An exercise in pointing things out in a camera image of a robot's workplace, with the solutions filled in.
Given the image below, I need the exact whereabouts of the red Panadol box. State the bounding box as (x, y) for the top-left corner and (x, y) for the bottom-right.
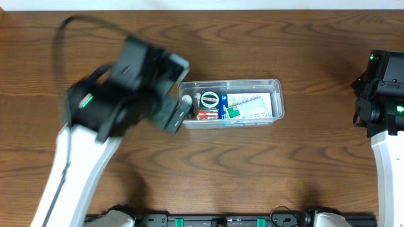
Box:
(196, 109), (219, 120)

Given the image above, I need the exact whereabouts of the dark syrup bottle white cap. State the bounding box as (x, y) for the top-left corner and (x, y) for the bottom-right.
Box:
(181, 95), (196, 119)

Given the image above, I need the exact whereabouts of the blue fever patch box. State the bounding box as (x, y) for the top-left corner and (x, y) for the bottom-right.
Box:
(218, 93), (272, 119)

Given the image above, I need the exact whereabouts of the clear plastic container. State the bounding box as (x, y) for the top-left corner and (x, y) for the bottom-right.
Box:
(177, 79), (285, 129)

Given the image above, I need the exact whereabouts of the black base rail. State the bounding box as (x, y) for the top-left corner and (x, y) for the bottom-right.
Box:
(85, 213), (378, 227)

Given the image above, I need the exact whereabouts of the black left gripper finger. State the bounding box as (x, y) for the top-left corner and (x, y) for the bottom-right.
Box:
(151, 96), (189, 133)
(164, 54), (190, 93)

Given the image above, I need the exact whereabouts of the white green sachet packet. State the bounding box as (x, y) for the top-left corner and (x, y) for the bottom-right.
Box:
(225, 98), (271, 119)

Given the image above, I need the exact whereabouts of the green Zam-Buk box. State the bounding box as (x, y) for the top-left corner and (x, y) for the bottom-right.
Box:
(199, 90), (220, 112)

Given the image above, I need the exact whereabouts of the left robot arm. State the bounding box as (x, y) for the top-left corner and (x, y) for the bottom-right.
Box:
(32, 37), (192, 226)

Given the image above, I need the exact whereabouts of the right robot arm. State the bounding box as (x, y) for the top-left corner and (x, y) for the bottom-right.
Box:
(298, 50), (403, 227)

